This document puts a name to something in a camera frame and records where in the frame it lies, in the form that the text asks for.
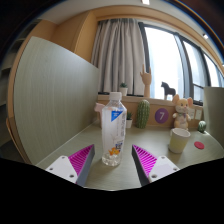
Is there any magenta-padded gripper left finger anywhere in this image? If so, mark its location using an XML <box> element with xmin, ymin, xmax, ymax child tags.
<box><xmin>45</xmin><ymin>144</ymin><xmax>96</xmax><ymax>187</ymax></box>

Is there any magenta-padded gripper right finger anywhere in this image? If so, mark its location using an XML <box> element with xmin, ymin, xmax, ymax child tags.
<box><xmin>131</xmin><ymin>144</ymin><xmax>181</xmax><ymax>187</ymax></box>

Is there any clear plastic water bottle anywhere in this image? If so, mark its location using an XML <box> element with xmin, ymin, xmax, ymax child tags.
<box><xmin>100</xmin><ymin>91</ymin><xmax>128</xmax><ymax>167</ymax></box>

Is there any pale yellow white cup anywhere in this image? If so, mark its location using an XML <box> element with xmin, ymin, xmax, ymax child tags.
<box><xmin>168</xmin><ymin>127</ymin><xmax>192</xmax><ymax>155</ymax></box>

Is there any flat round red coaster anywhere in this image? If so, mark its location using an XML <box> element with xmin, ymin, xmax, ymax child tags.
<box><xmin>193</xmin><ymin>141</ymin><xmax>206</xmax><ymax>150</ymax></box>

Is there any round purple number sign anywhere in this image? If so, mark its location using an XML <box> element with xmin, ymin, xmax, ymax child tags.
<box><xmin>154</xmin><ymin>107</ymin><xmax>170</xmax><ymax>125</ymax></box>

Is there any small plant in white pot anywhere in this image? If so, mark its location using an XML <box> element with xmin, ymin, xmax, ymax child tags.
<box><xmin>125</xmin><ymin>111</ymin><xmax>134</xmax><ymax>129</ymax></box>
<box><xmin>118</xmin><ymin>82</ymin><xmax>129</xmax><ymax>97</ymax></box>

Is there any tall green cactus ornament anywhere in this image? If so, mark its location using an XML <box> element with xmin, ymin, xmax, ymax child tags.
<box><xmin>134</xmin><ymin>99</ymin><xmax>151</xmax><ymax>130</ymax></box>

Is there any small round green cactus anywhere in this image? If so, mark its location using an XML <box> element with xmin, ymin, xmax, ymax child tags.
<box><xmin>197</xmin><ymin>120</ymin><xmax>208</xmax><ymax>134</ymax></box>

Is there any beige plush mouse toy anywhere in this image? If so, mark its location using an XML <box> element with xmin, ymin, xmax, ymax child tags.
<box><xmin>171</xmin><ymin>93</ymin><xmax>194</xmax><ymax>130</ymax></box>

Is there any grey-green desk divider panel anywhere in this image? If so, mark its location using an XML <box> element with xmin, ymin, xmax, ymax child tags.
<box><xmin>203</xmin><ymin>86</ymin><xmax>224</xmax><ymax>148</ymax></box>
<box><xmin>13</xmin><ymin>35</ymin><xmax>101</xmax><ymax>165</ymax></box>

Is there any pink animal-shaped ornament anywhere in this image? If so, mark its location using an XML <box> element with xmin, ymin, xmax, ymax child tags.
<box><xmin>93</xmin><ymin>102</ymin><xmax>106</xmax><ymax>124</ymax></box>

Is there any black horse figurine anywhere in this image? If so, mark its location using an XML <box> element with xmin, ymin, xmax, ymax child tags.
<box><xmin>160</xmin><ymin>81</ymin><xmax>177</xmax><ymax>101</ymax></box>

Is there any wooden hand model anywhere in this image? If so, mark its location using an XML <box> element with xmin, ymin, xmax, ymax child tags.
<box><xmin>139</xmin><ymin>64</ymin><xmax>153</xmax><ymax>98</ymax></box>

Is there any dark-framed window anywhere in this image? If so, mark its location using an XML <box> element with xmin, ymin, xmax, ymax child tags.
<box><xmin>138</xmin><ymin>21</ymin><xmax>224</xmax><ymax>104</ymax></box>

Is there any grey-beige window curtain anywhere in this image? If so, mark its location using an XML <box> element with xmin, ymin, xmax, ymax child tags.
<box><xmin>90</xmin><ymin>18</ymin><xmax>148</xmax><ymax>96</ymax></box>

